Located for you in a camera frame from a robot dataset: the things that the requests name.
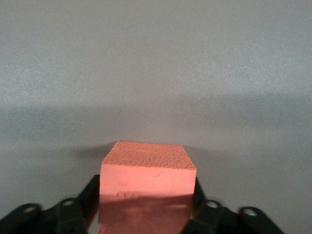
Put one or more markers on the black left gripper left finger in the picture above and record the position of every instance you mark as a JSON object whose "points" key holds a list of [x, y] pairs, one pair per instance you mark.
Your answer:
{"points": [[70, 217]]}

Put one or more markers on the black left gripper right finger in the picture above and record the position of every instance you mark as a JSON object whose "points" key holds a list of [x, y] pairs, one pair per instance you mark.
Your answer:
{"points": [[214, 219]]}

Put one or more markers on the orange foam block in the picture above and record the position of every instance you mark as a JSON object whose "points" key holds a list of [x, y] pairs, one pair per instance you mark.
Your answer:
{"points": [[146, 178]]}

